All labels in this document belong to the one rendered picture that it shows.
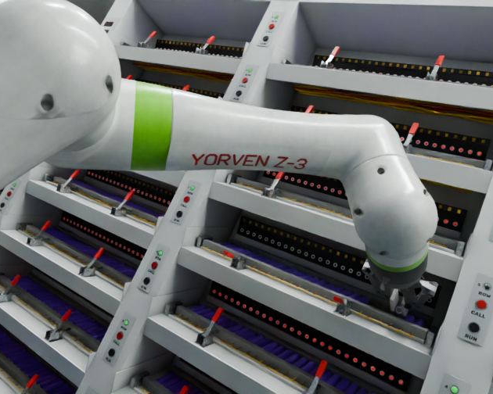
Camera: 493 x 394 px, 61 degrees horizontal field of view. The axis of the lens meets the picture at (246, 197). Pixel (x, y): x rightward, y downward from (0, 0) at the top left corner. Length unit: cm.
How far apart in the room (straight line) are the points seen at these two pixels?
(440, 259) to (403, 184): 33
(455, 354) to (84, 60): 74
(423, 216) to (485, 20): 73
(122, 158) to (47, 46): 21
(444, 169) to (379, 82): 28
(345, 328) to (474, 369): 23
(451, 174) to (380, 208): 41
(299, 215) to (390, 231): 43
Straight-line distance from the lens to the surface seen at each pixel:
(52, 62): 36
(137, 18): 179
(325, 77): 113
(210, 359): 98
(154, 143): 52
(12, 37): 37
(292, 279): 97
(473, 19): 122
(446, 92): 105
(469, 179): 95
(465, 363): 86
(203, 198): 108
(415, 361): 86
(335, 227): 93
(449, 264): 89
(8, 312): 144
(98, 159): 54
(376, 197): 57
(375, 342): 87
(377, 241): 57
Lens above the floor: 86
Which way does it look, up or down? 11 degrees up
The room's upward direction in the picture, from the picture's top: 25 degrees clockwise
